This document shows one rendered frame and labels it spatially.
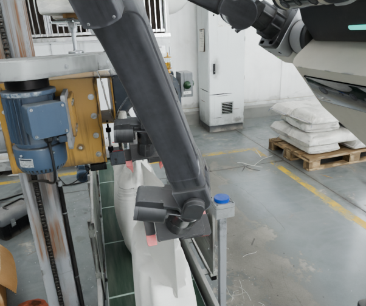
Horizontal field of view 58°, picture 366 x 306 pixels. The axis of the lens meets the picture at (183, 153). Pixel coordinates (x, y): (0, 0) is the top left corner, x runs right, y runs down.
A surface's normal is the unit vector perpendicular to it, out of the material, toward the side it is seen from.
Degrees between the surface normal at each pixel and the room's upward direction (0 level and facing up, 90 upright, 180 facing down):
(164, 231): 45
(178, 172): 107
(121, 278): 0
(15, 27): 90
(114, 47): 123
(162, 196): 28
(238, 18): 103
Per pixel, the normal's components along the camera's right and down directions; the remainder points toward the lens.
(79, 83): 0.26, 0.32
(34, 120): 0.65, 0.24
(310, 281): -0.04, -0.94
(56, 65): 0.80, 0.17
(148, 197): 0.11, -0.68
